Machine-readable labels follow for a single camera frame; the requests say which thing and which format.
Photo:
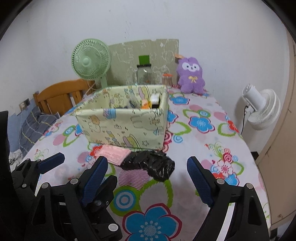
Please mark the green printed board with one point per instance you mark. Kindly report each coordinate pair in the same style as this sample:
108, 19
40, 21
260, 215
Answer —
124, 55

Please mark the wooden chair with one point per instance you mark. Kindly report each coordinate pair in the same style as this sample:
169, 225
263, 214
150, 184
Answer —
57, 92

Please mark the black plastic bag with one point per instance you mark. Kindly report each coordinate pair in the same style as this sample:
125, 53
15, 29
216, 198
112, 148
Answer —
157, 166

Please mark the wall outlet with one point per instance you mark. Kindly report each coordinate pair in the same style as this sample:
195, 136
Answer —
24, 104

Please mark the yellow-green printed storage box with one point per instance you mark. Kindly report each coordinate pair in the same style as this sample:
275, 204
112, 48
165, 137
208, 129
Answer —
115, 125

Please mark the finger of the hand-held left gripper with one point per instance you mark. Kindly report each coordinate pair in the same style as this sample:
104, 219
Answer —
107, 185
52, 161

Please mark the green plastic cup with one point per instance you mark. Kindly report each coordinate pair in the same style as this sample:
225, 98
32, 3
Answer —
144, 60

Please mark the orange scissors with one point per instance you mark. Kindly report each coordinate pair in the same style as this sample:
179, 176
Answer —
167, 75

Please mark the glass mug jar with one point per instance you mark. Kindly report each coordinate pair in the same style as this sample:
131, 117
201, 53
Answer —
144, 76

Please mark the green desk fan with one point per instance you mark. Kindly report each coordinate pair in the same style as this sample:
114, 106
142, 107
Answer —
86, 61

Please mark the blue plaid bedding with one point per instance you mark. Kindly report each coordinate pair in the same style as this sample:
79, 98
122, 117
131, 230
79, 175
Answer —
30, 125

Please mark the cotton swab container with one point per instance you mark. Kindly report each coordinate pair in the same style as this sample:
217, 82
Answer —
167, 81

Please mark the orange packet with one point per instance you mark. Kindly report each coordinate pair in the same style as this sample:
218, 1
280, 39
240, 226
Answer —
146, 105

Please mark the purple plush bunny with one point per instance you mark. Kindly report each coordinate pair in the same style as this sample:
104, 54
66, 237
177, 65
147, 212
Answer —
192, 85

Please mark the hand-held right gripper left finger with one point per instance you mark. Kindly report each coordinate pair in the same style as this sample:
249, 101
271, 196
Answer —
94, 180

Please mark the pink packet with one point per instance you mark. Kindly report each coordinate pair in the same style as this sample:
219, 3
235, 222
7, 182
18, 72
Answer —
114, 154

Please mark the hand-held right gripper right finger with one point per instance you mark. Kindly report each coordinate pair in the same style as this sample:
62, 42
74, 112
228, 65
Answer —
198, 183

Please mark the white clip fan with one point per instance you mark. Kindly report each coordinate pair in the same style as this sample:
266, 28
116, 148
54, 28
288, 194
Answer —
263, 111

